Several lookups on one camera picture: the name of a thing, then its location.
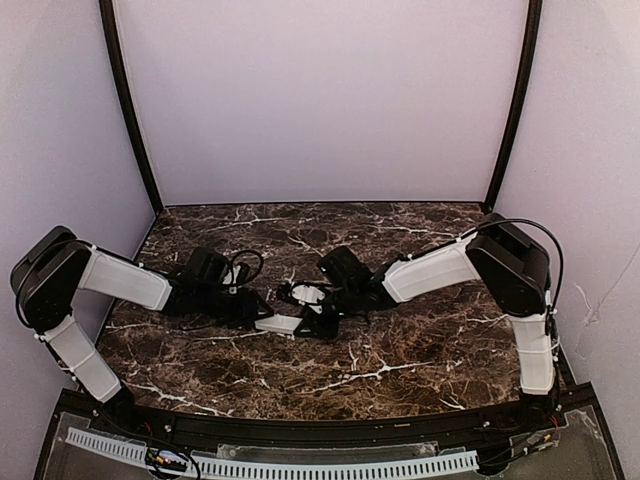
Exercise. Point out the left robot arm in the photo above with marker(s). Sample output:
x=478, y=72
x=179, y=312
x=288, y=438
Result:
x=46, y=280

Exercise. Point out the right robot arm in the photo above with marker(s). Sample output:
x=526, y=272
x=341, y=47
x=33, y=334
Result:
x=514, y=268

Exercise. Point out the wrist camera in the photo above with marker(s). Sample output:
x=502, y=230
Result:
x=239, y=273
x=302, y=293

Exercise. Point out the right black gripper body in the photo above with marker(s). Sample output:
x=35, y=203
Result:
x=330, y=310

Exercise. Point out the left black frame post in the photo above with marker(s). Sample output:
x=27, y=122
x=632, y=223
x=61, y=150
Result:
x=125, y=98

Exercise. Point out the black front rail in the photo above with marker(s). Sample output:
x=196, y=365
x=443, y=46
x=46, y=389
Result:
x=483, y=428

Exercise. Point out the white remote control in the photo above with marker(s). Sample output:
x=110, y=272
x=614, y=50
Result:
x=278, y=324

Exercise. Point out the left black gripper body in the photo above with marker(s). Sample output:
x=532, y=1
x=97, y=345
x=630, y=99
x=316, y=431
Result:
x=251, y=308

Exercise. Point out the white slotted cable duct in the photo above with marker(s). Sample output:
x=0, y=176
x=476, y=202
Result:
x=239, y=462

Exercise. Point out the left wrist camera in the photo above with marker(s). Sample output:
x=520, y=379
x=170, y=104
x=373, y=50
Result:
x=239, y=273

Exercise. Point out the right black frame post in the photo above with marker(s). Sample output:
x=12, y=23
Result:
x=526, y=59

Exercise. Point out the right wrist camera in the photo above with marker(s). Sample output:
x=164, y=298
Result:
x=302, y=293

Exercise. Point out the black frame post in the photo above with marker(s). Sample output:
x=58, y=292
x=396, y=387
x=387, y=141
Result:
x=125, y=98
x=526, y=59

